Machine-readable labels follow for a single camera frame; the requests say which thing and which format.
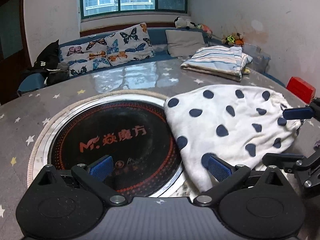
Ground white navy polka-dot garment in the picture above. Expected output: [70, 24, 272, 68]
[164, 85, 302, 192]

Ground red box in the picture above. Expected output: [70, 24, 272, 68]
[286, 76, 316, 103]

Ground round induction cooktop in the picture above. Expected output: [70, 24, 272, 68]
[27, 89, 193, 198]

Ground clear plastic storage box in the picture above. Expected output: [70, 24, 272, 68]
[242, 43, 271, 74]

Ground yellow cloth under blanket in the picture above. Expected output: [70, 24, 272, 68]
[241, 67, 251, 75]

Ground folded striped blanket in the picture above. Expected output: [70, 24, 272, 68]
[181, 46, 253, 82]

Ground orange yellow plush toys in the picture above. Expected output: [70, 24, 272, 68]
[221, 33, 244, 46]

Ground small butterfly pillow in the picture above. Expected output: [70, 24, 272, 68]
[60, 38, 111, 77]

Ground blue sofa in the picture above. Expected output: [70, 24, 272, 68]
[17, 26, 286, 97]

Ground black bag pile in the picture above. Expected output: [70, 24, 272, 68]
[24, 40, 70, 86]

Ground pink plush toy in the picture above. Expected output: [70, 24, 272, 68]
[197, 24, 213, 35]

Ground large butterfly pillow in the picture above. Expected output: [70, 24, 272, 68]
[105, 23, 155, 66]

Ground dark wooden door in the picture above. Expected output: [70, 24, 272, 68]
[0, 0, 31, 105]

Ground beige cushion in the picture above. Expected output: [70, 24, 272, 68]
[165, 30, 206, 57]

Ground white black plush toy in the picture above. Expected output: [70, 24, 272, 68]
[174, 17, 196, 29]

